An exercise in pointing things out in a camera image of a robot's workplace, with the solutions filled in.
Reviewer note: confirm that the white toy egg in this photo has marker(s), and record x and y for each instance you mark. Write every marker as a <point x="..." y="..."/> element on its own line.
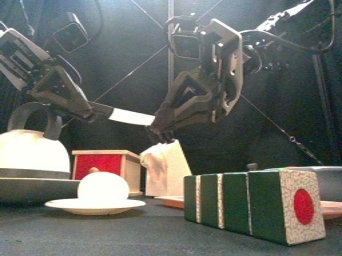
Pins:
<point x="104" y="187"/>

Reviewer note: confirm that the red wooden box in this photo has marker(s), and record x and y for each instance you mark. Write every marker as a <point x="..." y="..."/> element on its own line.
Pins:
<point x="101" y="165"/>

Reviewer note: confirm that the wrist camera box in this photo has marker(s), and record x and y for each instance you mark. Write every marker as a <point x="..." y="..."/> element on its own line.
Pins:
<point x="186" y="45"/>
<point x="70" y="36"/>

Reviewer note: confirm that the white-bladed toy knife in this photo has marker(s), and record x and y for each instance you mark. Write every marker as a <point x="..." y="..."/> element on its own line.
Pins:
<point x="132" y="117"/>

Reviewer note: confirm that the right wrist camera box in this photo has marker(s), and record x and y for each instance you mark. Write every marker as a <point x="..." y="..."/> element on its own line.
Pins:
<point x="186" y="45"/>

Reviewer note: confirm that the grey metal pan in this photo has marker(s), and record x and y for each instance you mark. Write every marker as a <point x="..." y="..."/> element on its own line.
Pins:
<point x="35" y="190"/>

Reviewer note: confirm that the white cloth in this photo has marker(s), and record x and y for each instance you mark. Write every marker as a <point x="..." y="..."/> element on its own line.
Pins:
<point x="166" y="170"/>

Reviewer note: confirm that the small wooden knob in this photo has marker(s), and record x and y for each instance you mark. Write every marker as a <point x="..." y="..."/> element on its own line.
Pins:
<point x="94" y="169"/>

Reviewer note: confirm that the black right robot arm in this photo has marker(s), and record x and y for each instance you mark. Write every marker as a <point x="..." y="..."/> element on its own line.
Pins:
<point x="289" y="26"/>

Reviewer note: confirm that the diagonal frame brace rod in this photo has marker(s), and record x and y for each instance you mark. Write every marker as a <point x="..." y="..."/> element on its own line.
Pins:
<point x="285" y="133"/>

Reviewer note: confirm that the vertical metal frame pole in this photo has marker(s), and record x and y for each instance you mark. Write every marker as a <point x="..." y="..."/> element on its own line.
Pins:
<point x="170" y="66"/>

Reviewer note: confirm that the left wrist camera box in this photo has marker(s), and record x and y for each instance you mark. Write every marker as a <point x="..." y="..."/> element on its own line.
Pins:
<point x="70" y="36"/>

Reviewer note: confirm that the green sushi roll slice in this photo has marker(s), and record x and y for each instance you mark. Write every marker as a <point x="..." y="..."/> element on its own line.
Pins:
<point x="190" y="198"/>
<point x="209" y="200"/>
<point x="236" y="203"/>

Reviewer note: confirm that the green sushi roll end piece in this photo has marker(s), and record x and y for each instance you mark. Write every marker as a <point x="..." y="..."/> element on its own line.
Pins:
<point x="285" y="206"/>

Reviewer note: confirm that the grey metal pot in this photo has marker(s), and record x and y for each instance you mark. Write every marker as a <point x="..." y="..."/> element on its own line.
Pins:
<point x="328" y="181"/>

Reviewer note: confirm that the white small plate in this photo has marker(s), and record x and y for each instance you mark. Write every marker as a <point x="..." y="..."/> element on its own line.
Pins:
<point x="96" y="206"/>

